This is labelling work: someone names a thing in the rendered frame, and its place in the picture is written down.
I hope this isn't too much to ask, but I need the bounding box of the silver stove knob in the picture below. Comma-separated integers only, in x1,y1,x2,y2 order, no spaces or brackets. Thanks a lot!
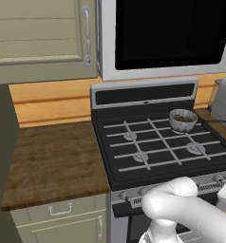
119,190,132,202
212,173,225,185
138,186,150,196

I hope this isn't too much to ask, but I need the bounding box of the black and silver stove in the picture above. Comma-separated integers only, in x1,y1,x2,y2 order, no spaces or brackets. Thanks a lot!
90,76,226,243

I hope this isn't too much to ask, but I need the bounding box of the white speckled saucepan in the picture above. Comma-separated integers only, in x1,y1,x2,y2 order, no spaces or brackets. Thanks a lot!
168,108,226,134

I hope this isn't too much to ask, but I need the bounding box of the silver toaster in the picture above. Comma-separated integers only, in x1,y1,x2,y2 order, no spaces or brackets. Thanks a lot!
210,75,226,131

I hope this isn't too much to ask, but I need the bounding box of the black oven door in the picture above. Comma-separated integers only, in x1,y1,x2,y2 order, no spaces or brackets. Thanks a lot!
111,193,226,243

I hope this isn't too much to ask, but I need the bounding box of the silver microwave oven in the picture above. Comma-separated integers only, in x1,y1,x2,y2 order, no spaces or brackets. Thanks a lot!
96,0,226,82

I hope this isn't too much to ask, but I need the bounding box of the olive base cupboard door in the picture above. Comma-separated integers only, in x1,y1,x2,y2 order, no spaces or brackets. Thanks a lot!
15,210,108,243

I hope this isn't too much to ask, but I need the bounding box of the olive drawer front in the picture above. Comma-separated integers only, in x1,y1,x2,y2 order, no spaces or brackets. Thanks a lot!
9,193,108,228

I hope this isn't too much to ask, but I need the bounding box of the dark olive tall cabinet panel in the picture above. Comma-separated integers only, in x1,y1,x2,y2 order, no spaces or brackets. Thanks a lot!
0,83,23,243

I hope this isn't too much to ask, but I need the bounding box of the silver base cupboard handle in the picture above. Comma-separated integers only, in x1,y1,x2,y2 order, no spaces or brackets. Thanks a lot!
97,215,105,242

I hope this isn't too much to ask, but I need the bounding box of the silver drawer handle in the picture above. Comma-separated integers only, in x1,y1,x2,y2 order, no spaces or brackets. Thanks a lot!
47,201,74,217

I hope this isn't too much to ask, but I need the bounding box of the silver wall cupboard handle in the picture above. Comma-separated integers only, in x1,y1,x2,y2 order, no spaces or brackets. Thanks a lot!
81,5,93,66

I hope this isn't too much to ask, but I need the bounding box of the olive wall cupboard door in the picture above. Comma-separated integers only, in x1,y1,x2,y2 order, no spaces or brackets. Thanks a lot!
0,0,99,85

